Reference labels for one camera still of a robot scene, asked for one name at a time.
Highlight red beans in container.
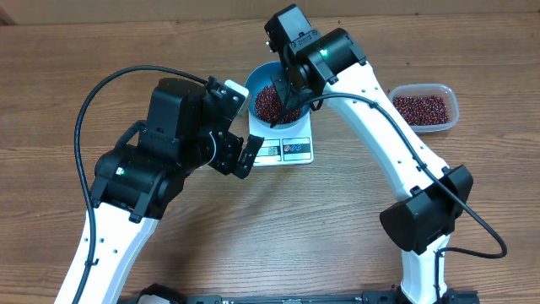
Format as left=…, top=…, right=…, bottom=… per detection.
left=392, top=95, right=450, bottom=126

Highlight white digital kitchen scale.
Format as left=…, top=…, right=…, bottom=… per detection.
left=249, top=111, right=315, bottom=167

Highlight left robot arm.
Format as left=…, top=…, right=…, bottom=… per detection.
left=56, top=78, right=263, bottom=303

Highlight blue bowl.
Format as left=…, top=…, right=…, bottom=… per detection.
left=246, top=61, right=311, bottom=137

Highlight clear plastic container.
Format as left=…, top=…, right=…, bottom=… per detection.
left=389, top=84, right=459, bottom=133

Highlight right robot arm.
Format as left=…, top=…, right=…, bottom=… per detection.
left=265, top=27, right=473, bottom=303

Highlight red beans in bowl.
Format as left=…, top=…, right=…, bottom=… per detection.
left=254, top=85, right=282, bottom=123

